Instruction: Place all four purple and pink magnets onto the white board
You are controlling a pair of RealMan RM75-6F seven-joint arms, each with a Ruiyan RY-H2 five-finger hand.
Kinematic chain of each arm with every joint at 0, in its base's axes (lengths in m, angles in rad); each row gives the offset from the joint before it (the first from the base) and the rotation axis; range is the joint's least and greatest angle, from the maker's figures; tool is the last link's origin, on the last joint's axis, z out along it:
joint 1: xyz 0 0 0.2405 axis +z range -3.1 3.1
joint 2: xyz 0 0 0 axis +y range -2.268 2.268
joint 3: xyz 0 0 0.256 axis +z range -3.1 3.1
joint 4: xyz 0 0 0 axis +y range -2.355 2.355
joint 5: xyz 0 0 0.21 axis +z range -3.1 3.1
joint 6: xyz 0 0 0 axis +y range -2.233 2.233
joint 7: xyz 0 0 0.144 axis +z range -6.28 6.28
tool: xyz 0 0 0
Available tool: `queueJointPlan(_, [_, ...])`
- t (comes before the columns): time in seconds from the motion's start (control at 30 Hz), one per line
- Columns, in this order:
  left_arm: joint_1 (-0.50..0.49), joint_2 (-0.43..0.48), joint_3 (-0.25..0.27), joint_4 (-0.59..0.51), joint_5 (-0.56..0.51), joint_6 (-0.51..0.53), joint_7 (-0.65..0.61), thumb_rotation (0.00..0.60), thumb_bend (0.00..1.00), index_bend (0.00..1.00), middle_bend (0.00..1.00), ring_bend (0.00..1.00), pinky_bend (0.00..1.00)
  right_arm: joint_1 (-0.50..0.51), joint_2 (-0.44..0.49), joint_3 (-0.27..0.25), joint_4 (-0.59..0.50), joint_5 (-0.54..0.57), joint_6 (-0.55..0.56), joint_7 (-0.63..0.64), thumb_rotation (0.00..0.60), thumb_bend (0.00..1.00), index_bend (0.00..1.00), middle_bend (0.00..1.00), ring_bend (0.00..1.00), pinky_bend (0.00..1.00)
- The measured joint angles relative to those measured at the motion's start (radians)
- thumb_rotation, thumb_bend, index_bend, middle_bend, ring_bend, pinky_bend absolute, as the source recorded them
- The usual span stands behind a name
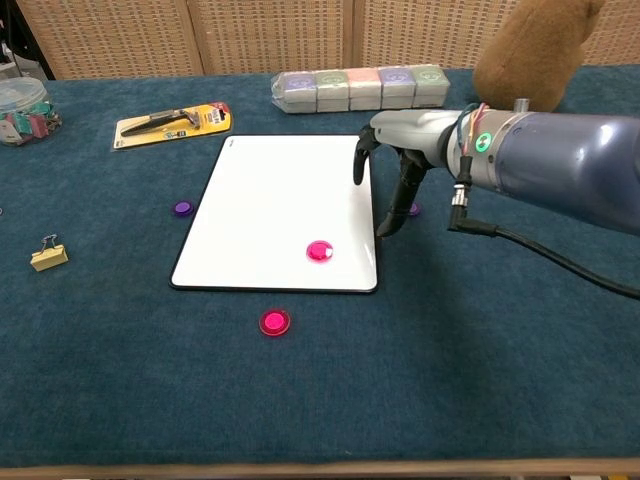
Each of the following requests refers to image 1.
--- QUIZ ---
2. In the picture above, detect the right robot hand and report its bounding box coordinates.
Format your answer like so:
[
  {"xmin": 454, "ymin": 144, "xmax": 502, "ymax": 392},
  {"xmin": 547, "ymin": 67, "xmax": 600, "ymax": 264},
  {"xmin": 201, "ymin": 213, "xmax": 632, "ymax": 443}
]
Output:
[{"xmin": 351, "ymin": 108, "xmax": 464, "ymax": 239}]

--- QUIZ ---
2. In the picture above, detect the pink magnet with white mark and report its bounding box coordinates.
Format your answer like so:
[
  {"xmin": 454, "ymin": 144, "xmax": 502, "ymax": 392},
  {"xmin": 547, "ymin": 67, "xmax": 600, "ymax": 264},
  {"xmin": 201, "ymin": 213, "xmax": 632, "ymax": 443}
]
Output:
[{"xmin": 305, "ymin": 239, "xmax": 335, "ymax": 264}]

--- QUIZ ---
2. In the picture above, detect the plain pink round magnet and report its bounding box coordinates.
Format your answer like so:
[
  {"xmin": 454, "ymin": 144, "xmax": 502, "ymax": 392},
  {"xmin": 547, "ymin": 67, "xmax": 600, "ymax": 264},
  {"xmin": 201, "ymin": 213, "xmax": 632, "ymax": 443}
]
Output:
[{"xmin": 258, "ymin": 308, "xmax": 292, "ymax": 338}]

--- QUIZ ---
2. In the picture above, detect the white magnetic board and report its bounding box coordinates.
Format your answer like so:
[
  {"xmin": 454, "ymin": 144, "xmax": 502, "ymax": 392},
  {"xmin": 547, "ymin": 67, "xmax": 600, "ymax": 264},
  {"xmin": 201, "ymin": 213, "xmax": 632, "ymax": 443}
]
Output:
[{"xmin": 168, "ymin": 133, "xmax": 381, "ymax": 295}]

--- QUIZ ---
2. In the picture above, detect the wrapped pack of five boxes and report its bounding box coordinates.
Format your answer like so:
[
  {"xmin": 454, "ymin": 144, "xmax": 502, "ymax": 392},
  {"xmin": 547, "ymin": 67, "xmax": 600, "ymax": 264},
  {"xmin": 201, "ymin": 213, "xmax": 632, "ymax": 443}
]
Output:
[{"xmin": 270, "ymin": 64, "xmax": 451, "ymax": 115}]

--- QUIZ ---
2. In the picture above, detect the wicker folding screen panel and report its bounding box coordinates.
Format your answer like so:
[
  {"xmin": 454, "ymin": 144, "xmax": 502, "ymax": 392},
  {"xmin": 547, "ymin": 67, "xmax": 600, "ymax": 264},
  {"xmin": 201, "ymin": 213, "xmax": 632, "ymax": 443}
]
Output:
[
  {"xmin": 13, "ymin": 0, "xmax": 205, "ymax": 81},
  {"xmin": 349, "ymin": 0, "xmax": 640, "ymax": 71},
  {"xmin": 185, "ymin": 0, "xmax": 355, "ymax": 77}
]

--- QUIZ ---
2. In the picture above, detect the brown plush toy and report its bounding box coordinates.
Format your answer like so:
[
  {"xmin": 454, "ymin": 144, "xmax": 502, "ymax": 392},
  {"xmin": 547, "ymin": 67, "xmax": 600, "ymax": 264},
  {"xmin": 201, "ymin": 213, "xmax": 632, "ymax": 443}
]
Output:
[{"xmin": 472, "ymin": 0, "xmax": 609, "ymax": 114}]

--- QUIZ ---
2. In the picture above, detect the razor in yellow blister pack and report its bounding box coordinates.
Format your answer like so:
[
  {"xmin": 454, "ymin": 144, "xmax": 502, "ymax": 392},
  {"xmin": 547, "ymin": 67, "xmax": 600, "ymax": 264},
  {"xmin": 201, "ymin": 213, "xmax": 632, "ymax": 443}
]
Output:
[{"xmin": 109, "ymin": 101, "xmax": 235, "ymax": 151}]

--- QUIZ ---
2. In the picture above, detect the teal felt table cover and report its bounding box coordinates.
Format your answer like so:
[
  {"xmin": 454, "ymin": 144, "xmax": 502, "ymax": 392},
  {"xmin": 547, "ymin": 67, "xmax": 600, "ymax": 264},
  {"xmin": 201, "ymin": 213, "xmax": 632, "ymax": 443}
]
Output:
[{"xmin": 0, "ymin": 64, "xmax": 640, "ymax": 469}]

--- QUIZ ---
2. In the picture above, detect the yellow binder clip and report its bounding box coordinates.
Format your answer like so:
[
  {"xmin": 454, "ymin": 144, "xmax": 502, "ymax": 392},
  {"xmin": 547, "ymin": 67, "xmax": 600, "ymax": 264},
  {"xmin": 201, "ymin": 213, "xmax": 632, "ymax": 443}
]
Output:
[{"xmin": 30, "ymin": 233, "xmax": 70, "ymax": 273}]

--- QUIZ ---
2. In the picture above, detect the black stand pole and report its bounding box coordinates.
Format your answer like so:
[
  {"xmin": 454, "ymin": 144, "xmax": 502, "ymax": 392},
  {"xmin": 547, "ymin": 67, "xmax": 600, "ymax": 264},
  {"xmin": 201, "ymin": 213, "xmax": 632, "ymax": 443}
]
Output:
[{"xmin": 9, "ymin": 0, "xmax": 57, "ymax": 81}]

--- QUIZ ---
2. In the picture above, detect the clear jar of binder clips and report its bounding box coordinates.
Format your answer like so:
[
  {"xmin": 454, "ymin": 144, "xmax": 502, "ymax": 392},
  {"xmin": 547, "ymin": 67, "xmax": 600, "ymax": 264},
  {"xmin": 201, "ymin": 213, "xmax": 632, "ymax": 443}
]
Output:
[{"xmin": 0, "ymin": 76, "xmax": 64, "ymax": 147}]

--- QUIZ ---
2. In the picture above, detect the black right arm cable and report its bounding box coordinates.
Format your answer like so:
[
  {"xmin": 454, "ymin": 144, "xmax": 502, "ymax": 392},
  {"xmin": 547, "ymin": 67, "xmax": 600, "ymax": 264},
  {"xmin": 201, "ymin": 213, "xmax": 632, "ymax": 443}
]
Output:
[{"xmin": 446, "ymin": 154, "xmax": 640, "ymax": 297}]

